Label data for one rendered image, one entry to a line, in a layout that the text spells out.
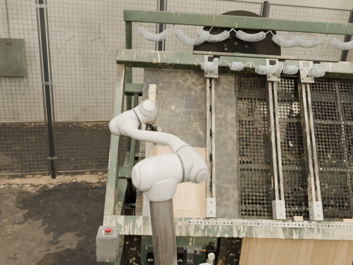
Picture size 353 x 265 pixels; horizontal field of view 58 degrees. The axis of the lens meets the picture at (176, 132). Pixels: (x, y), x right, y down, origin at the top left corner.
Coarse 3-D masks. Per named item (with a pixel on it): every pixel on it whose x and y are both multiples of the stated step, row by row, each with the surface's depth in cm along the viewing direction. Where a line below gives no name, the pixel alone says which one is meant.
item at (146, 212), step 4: (152, 84) 238; (152, 92) 236; (148, 144) 225; (152, 144) 225; (148, 148) 224; (152, 148) 224; (148, 152) 223; (152, 152) 223; (148, 156) 222; (144, 196) 214; (144, 200) 214; (148, 200) 214; (144, 204) 213; (148, 204) 213; (144, 208) 212; (148, 208) 212; (144, 212) 211; (148, 212) 212
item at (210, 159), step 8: (216, 56) 226; (216, 64) 228; (208, 72) 236; (216, 72) 237; (208, 80) 238; (208, 88) 237; (208, 96) 235; (208, 104) 233; (208, 112) 231; (208, 120) 229; (208, 128) 228; (208, 136) 226; (208, 144) 224; (208, 152) 223; (208, 160) 221; (208, 168) 219; (208, 176) 218; (208, 184) 216; (208, 192) 215; (208, 200) 213; (208, 208) 212; (208, 216) 210
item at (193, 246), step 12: (144, 240) 208; (180, 240) 209; (192, 240) 210; (204, 240) 210; (216, 240) 210; (144, 252) 211; (180, 252) 200; (192, 252) 201; (204, 252) 213; (144, 264) 215; (180, 264) 216; (192, 264) 216
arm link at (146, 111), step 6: (144, 102) 176; (150, 102) 176; (138, 108) 179; (144, 108) 175; (150, 108) 175; (156, 108) 178; (138, 114) 178; (144, 114) 177; (150, 114) 177; (156, 114) 182; (144, 120) 180; (150, 120) 184
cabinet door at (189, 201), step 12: (204, 156) 227; (180, 192) 219; (192, 192) 220; (204, 192) 220; (180, 204) 217; (192, 204) 217; (204, 204) 218; (180, 216) 214; (192, 216) 215; (204, 216) 215
